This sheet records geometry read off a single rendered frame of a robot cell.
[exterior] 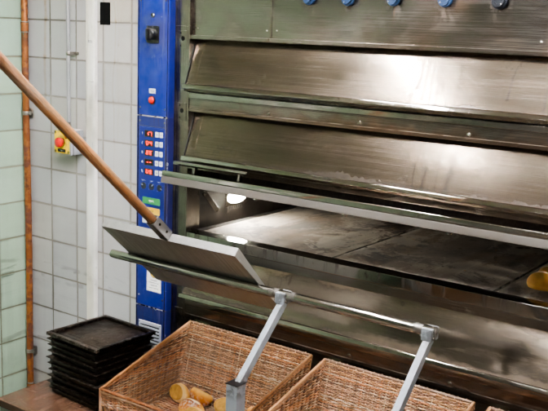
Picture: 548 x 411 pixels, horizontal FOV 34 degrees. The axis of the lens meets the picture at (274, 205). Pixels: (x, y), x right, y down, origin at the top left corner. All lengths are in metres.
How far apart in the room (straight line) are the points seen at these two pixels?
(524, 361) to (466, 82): 0.84
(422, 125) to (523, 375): 0.80
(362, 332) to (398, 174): 0.54
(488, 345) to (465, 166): 0.54
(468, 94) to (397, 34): 0.30
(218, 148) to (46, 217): 1.01
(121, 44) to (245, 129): 0.65
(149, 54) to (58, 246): 0.99
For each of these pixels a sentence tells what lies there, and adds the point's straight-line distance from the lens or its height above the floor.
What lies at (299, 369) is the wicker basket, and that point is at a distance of 3.06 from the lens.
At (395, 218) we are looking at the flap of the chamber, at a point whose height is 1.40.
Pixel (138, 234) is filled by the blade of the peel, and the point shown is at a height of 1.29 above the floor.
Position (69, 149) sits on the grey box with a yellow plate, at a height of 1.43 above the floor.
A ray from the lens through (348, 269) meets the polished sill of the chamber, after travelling 2.98.
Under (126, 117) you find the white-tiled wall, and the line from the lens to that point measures 3.52.
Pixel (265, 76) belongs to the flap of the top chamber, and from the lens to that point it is 3.08.
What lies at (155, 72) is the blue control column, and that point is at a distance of 3.37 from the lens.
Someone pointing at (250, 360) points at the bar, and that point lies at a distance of 2.62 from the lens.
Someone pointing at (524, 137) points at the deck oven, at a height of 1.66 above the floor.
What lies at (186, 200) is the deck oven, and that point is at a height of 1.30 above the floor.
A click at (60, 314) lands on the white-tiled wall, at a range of 3.98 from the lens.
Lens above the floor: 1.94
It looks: 11 degrees down
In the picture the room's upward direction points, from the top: 2 degrees clockwise
